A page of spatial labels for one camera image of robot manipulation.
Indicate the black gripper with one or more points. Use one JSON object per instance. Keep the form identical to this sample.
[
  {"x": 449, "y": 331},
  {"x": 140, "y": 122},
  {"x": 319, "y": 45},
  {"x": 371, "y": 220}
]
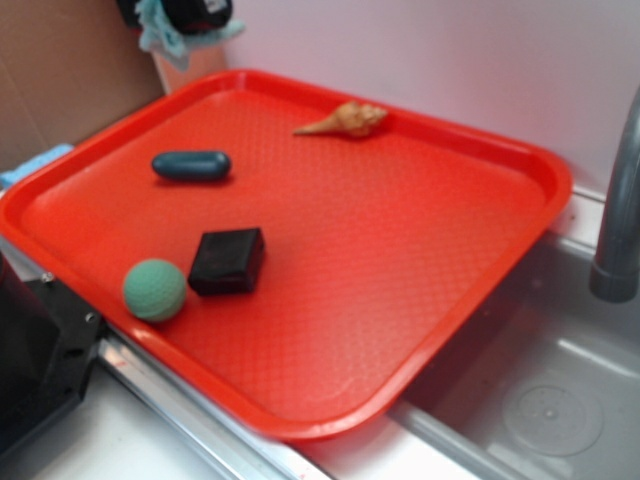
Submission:
[{"x": 187, "y": 16}]

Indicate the light blue cloth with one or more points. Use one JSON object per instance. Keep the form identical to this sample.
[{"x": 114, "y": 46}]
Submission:
[{"x": 160, "y": 37}]

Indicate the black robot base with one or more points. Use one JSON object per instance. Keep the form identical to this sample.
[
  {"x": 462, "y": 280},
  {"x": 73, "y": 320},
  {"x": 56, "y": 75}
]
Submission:
[{"x": 49, "y": 342}]

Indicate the brown cardboard panel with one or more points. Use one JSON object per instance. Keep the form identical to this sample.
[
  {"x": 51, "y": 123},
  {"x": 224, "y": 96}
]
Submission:
[{"x": 68, "y": 70}]

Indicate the blue sponge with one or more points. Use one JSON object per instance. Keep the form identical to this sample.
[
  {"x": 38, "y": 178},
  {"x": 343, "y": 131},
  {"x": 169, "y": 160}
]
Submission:
[{"x": 33, "y": 165}]

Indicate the dark teal capsule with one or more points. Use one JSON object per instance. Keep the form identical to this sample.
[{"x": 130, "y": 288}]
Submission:
[{"x": 192, "y": 166}]

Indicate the tan spiral seashell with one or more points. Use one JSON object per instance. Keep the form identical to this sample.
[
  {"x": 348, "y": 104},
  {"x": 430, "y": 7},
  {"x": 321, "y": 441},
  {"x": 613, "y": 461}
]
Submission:
[{"x": 352, "y": 119}]

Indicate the black rectangular block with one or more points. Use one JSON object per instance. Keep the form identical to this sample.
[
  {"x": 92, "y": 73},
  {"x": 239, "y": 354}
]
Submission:
[{"x": 227, "y": 262}]

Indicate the green golf ball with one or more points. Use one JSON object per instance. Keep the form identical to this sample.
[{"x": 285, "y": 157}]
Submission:
[{"x": 154, "y": 290}]

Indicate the red plastic tray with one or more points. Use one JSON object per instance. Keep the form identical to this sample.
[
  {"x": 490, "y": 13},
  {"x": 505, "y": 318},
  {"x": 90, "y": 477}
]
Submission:
[{"x": 376, "y": 250}]

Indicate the grey plastic sink basin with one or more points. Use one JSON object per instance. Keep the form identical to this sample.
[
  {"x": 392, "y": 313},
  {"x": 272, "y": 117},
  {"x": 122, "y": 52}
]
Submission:
[{"x": 541, "y": 382}]

